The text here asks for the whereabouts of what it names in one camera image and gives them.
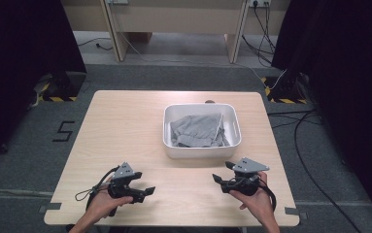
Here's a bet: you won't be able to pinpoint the white wall socket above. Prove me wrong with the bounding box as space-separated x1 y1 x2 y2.
249 0 272 8

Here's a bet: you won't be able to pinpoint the grey pants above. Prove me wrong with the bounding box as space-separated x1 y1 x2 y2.
169 113 231 149

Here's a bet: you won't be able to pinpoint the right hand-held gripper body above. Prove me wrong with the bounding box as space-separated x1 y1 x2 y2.
221 157 271 197

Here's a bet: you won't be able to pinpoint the black curtain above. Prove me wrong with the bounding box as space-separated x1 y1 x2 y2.
0 0 87 171
270 0 372 222

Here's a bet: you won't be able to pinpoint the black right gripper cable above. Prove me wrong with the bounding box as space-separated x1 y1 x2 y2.
256 177 278 213

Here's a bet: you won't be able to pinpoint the bundle of black cables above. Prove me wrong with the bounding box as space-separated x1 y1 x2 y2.
241 1 277 66

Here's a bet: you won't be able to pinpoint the beige desk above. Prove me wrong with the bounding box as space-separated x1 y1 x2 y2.
60 0 292 64

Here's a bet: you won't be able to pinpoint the person's right hand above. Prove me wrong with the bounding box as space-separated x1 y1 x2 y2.
229 171 275 221

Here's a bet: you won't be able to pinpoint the person's left hand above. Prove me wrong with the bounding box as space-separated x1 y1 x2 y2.
85 188 135 225

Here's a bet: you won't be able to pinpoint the white plastic bin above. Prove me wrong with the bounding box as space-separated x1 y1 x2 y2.
162 102 243 160

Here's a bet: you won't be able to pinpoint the short black floor cable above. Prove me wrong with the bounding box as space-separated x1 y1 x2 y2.
77 37 114 51

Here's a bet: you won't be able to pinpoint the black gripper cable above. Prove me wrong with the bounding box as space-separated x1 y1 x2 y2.
75 165 120 212
256 177 278 213

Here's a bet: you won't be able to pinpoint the thin white cable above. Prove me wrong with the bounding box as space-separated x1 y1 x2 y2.
117 30 288 91

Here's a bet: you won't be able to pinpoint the long black floor cable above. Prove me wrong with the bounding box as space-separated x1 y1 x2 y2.
266 109 364 233

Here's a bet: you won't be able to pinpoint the stand base with hazard tape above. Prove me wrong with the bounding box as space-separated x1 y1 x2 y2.
37 71 87 103
260 75 310 105

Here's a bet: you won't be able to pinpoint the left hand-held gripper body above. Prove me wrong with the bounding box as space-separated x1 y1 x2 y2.
108 161 146 205

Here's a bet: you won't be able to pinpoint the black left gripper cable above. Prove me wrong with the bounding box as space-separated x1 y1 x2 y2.
75 165 120 212

